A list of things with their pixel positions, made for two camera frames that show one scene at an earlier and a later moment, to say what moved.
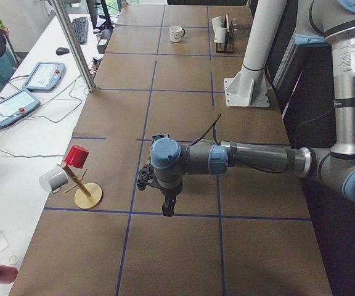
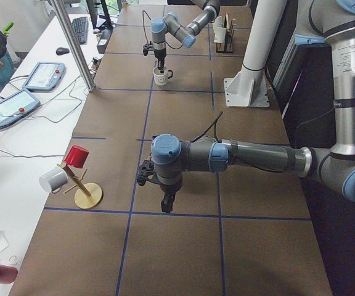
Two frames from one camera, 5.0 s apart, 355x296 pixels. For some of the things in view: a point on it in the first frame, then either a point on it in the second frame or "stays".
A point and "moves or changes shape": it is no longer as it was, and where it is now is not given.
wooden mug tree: (87, 196) stays
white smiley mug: (176, 32) moves or changes shape
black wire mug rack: (227, 47) stays
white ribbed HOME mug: (220, 34) stays
